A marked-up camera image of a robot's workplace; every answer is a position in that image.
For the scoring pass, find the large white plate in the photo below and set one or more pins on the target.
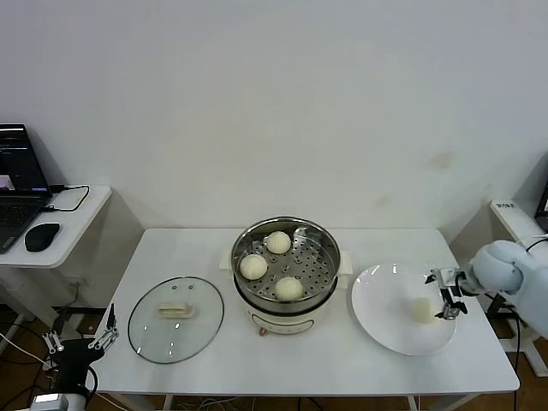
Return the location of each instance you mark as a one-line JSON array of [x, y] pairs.
[[381, 299]]

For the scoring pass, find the black open laptop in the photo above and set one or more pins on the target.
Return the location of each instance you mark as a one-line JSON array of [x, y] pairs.
[[17, 214]]

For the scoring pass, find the white printed label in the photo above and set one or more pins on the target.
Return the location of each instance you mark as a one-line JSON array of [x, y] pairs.
[[505, 205]]

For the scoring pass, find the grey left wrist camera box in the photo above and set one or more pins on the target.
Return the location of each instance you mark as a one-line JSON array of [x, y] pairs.
[[47, 400]]

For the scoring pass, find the stainless steel steamer basket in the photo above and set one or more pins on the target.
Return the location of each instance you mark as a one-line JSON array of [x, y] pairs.
[[319, 299]]

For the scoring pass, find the cream electric cooker base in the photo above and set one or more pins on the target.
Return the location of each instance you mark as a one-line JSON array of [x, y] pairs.
[[282, 321]]

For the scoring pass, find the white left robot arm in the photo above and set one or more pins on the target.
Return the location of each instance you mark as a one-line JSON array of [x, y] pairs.
[[76, 404]]

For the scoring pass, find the round glass pot lid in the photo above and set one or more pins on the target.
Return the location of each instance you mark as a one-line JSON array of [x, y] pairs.
[[175, 310]]

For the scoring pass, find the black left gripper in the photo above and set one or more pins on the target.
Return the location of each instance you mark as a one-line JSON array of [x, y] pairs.
[[73, 361]]

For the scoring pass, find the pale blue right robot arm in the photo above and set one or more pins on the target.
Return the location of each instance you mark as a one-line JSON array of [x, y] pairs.
[[496, 265]]

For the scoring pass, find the black computer mouse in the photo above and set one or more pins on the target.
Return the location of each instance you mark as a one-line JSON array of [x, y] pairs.
[[40, 236]]

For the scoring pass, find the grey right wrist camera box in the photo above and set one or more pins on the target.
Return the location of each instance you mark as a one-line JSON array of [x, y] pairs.
[[445, 276]]

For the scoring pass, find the white wall outlet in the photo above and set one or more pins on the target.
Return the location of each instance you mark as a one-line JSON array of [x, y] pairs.
[[78, 282]]

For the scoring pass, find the white table leg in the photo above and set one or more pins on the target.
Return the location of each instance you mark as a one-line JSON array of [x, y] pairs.
[[414, 403], [169, 403]]

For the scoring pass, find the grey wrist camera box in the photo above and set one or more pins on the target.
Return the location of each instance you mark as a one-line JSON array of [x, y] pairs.
[[445, 276], [47, 400]]

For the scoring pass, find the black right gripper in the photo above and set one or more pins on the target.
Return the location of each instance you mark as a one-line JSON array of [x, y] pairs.
[[458, 287]]

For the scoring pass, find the white side table with laptop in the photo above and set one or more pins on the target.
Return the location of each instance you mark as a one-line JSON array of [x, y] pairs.
[[85, 227]]

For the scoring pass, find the white steamed baozi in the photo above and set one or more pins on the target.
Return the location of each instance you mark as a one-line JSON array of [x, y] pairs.
[[289, 288], [421, 310], [278, 242], [253, 266]]

